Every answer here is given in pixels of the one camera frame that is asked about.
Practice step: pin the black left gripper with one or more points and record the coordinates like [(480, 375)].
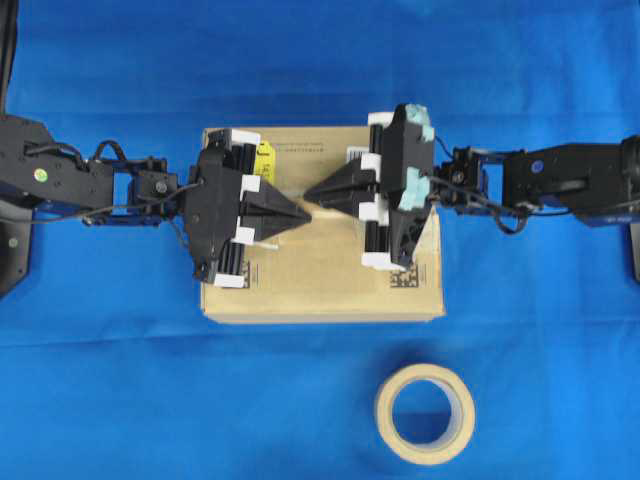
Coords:
[(224, 186)]

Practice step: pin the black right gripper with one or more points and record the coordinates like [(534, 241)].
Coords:
[(399, 164)]

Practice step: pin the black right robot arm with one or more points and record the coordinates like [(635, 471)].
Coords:
[(596, 183)]

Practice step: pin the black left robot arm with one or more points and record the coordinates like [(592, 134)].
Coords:
[(107, 189)]

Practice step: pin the brown cardboard box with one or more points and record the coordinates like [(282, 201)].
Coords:
[(314, 274)]

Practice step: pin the beige masking tape roll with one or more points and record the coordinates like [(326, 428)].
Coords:
[(425, 414)]

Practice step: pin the white barcode label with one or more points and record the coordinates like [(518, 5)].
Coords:
[(355, 152)]

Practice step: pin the yellow label sticker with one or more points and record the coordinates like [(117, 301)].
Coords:
[(265, 162)]

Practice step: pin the blue table cloth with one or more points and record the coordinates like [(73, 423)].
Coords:
[(109, 370)]

